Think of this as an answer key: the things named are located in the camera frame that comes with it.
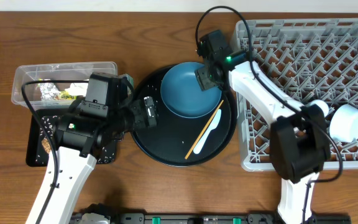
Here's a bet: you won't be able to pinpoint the wooden chopstick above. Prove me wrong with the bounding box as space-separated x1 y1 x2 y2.
185 100 224 160

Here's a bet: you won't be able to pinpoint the dark blue plate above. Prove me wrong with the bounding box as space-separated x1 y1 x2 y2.
160 62 222 118

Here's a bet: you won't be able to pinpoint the white plastic knife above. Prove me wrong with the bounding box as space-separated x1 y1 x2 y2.
193 109 222 154

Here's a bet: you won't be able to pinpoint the white tissue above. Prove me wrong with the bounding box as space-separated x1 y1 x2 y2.
66 82 88 96

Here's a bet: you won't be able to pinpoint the yellow foil snack wrapper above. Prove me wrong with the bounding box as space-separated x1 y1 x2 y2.
37 79 77 101

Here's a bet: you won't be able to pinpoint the brown cookie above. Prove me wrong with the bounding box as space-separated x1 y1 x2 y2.
41 138 52 154

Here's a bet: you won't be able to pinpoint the light blue cup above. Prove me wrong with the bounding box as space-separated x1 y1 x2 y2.
307 100 329 117

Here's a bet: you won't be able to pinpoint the light blue bowl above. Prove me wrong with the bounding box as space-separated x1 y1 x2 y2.
329 105 358 142

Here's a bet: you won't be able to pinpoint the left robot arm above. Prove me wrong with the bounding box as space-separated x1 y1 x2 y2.
27 72 157 223

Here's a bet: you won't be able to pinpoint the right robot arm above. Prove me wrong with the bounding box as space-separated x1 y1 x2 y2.
196 30 331 223

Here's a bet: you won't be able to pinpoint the grey dishwasher rack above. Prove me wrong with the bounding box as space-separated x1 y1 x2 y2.
230 18 358 169

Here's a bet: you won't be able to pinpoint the round black tray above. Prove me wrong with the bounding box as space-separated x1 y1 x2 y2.
132 65 237 167

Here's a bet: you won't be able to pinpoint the spilled rice grains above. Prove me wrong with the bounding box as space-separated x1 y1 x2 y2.
35 82 186 165

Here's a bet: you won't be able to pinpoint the clear plastic bin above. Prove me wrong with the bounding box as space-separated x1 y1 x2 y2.
11 62 117 110

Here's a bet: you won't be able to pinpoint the black rectangular tray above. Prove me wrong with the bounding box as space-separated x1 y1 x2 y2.
25 109 118 167

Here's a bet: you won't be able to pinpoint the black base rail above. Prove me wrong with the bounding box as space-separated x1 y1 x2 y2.
70 203 352 224

